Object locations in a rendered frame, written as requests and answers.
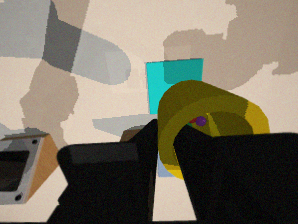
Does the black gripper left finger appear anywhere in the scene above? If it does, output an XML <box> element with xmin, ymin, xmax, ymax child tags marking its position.
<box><xmin>57</xmin><ymin>119</ymin><xmax>158</xmax><ymax>221</ymax></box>

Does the purple marble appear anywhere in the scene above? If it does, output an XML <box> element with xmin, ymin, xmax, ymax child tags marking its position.
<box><xmin>195</xmin><ymin>116</ymin><xmax>206</xmax><ymax>126</ymax></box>

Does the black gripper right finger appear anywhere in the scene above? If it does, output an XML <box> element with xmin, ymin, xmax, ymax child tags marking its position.
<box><xmin>173</xmin><ymin>124</ymin><xmax>298</xmax><ymax>220</ymax></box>

